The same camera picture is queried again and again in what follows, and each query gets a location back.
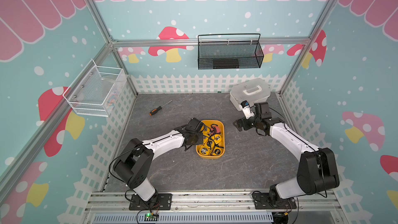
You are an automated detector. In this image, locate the white plastic lidded box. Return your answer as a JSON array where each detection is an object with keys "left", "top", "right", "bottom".
[{"left": 230, "top": 78, "right": 271, "bottom": 111}]

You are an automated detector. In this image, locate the yellow storage tray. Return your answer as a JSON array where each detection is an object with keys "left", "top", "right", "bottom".
[{"left": 196, "top": 120, "right": 226, "bottom": 159}]

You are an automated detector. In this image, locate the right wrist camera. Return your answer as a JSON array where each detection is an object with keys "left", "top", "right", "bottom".
[{"left": 240, "top": 101, "right": 255, "bottom": 119}]

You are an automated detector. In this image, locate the black mesh wall basket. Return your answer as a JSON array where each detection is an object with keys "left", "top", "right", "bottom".
[{"left": 198, "top": 33, "right": 264, "bottom": 70}]

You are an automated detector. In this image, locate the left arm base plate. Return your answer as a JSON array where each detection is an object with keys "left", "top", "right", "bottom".
[{"left": 129, "top": 192, "right": 173, "bottom": 211}]

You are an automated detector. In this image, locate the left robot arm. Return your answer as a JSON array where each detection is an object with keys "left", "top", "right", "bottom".
[{"left": 108, "top": 118, "right": 206, "bottom": 203}]

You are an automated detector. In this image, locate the white wire wall basket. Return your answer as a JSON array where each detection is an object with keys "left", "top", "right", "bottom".
[{"left": 63, "top": 60, "right": 127, "bottom": 117}]

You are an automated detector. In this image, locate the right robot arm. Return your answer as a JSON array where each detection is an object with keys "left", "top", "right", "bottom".
[{"left": 233, "top": 116, "right": 340, "bottom": 206}]

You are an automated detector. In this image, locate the pink tape measure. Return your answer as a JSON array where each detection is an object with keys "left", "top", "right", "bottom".
[{"left": 210, "top": 124, "right": 221, "bottom": 135}]

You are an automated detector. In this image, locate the green circuit board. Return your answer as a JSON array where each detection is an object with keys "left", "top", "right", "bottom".
[{"left": 144, "top": 213, "right": 159, "bottom": 222}]

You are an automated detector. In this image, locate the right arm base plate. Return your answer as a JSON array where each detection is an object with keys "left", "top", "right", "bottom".
[{"left": 251, "top": 191, "right": 297, "bottom": 212}]

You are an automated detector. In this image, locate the orange black screwdriver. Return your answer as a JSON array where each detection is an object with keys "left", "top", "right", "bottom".
[{"left": 149, "top": 100, "right": 173, "bottom": 116}]

